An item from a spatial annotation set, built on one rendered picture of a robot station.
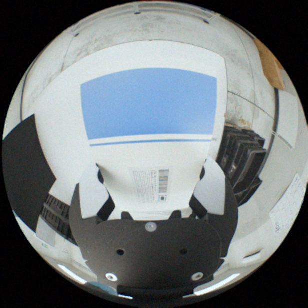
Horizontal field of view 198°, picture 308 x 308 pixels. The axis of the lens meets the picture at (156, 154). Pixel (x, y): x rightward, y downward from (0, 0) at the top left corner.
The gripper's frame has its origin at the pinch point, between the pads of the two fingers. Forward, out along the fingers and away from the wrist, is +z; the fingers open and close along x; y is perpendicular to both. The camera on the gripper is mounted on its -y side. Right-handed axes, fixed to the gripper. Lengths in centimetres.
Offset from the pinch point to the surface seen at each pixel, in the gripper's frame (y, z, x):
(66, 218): 36, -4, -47
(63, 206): 36, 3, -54
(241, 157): 19, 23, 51
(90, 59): -17.0, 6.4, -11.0
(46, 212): 33, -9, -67
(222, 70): -14.0, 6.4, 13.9
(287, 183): 61, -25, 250
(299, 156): 0, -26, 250
